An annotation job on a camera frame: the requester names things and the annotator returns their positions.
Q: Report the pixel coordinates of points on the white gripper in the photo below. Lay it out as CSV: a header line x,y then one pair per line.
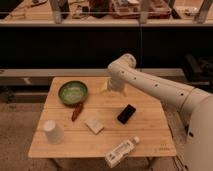
x,y
114,84

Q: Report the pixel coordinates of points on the white sponge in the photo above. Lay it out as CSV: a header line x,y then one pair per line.
x,y
94,125

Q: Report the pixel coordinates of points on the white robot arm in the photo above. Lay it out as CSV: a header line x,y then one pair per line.
x,y
187,99

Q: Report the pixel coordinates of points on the green ceramic bowl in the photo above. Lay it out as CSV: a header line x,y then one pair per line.
x,y
73,92

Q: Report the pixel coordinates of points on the black smartphone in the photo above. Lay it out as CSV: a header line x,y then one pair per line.
x,y
125,115

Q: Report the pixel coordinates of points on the red chili pepper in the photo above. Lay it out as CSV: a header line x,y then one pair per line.
x,y
77,111

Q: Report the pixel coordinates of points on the wooden table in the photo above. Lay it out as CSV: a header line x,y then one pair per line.
x,y
148,123

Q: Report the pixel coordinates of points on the red tray on shelf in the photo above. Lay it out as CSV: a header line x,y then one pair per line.
x,y
158,9

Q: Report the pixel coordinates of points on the white plastic bottle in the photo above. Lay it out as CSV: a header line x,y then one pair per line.
x,y
121,151

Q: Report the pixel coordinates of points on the white paper cup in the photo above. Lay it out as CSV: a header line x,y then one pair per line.
x,y
54,133

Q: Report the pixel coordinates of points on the long background workbench shelf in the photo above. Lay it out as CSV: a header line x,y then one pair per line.
x,y
98,13

